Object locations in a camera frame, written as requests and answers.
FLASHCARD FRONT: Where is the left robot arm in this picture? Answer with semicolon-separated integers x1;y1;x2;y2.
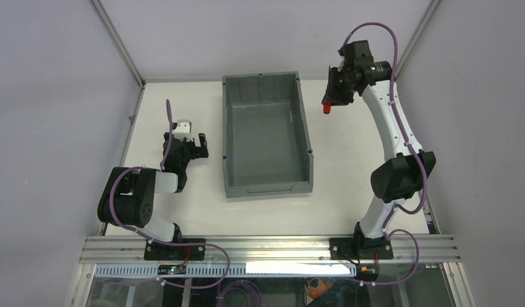
97;132;209;244

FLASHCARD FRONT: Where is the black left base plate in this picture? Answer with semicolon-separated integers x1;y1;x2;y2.
143;238;206;261

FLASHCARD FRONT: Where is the grey plastic bin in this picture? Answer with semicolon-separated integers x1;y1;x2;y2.
222;71;314;199

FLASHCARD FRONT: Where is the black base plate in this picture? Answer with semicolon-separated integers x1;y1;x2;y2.
329;237;394;260
143;238;206;261

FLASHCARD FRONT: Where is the orange object under table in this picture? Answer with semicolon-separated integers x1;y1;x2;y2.
306;278;333;300

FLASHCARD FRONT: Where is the white slotted cable duct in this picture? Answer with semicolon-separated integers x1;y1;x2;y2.
95;262;356;279

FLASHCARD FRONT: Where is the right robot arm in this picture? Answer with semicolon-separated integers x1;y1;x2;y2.
322;40;436;254

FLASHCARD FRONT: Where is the red handled screwdriver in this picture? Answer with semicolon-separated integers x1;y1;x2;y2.
322;101;332;114

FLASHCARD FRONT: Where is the aluminium front rail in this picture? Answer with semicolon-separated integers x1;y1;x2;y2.
79;234;461;264

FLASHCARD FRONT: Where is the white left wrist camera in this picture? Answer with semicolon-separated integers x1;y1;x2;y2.
173;120;192;141

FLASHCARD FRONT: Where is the coiled purple cable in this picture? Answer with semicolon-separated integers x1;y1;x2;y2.
215;278;263;307

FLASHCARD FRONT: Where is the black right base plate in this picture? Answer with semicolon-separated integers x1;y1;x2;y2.
329;237;394;260

